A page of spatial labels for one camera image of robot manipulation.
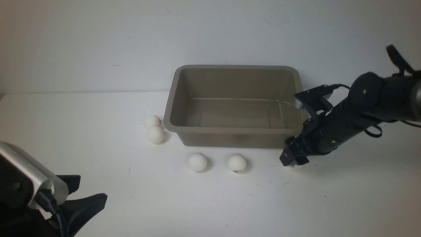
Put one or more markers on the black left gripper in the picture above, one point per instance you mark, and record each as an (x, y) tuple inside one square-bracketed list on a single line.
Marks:
[(26, 222)]

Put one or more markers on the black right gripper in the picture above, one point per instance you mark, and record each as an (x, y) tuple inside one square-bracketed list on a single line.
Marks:
[(326, 134)]

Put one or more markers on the white ball with red logo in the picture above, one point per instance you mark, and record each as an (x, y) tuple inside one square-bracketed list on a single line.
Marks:
[(237, 163)]

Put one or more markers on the plain white ball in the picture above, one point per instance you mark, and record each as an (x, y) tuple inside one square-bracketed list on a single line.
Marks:
[(197, 162)]

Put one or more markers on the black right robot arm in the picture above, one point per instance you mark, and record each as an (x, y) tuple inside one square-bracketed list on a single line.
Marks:
[(371, 100)]

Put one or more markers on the tan plastic bin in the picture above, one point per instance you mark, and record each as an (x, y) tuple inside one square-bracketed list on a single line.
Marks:
[(234, 106)]

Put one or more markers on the white ball lower left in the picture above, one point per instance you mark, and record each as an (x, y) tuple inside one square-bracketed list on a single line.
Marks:
[(156, 135)]

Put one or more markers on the white ball upper left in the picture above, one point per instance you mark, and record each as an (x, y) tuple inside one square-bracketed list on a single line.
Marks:
[(152, 121)]

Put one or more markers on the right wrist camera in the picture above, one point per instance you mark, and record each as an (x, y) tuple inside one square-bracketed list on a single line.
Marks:
[(315, 99)]

